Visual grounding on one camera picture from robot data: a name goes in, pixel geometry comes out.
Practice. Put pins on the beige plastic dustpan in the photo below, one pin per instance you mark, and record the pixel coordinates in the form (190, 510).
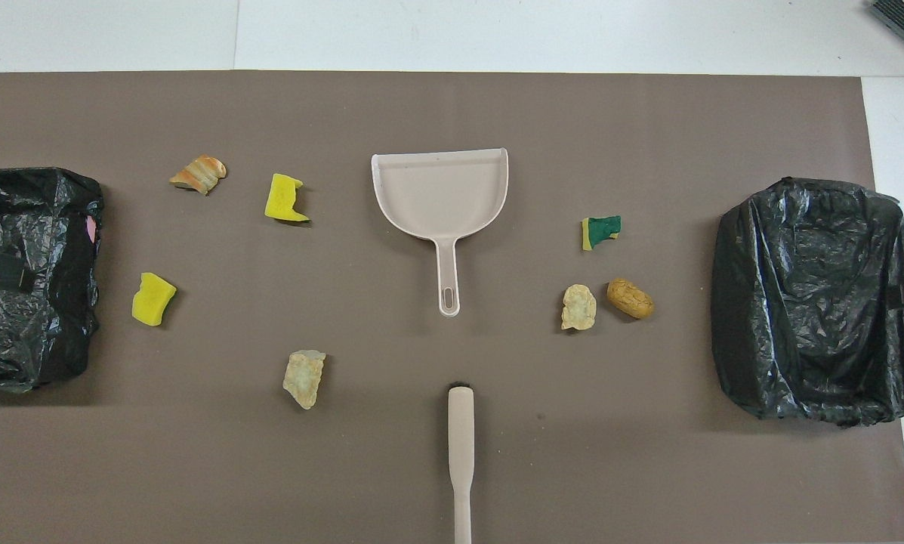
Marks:
(440, 196)

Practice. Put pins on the notched yellow sponge piece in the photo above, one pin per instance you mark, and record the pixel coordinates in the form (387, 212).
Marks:
(282, 202)

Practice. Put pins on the pale beige foam chunk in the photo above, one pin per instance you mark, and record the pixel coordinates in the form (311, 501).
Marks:
(578, 308)
(303, 378)

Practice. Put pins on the orange striped bread piece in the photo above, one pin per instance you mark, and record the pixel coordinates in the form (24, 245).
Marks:
(199, 175)

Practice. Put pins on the beige hand brush black bristles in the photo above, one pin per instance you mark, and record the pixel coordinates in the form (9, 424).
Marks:
(461, 431)

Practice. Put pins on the brown potato-shaped lump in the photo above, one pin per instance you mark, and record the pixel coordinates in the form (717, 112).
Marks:
(630, 298)

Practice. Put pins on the black bag-lined bin pink spot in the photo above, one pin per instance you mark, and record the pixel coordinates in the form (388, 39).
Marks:
(44, 340)

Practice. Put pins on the brown table mat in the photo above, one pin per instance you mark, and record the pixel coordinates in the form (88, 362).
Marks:
(195, 468)

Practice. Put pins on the green and yellow sponge piece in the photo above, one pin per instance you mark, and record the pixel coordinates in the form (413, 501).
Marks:
(601, 229)

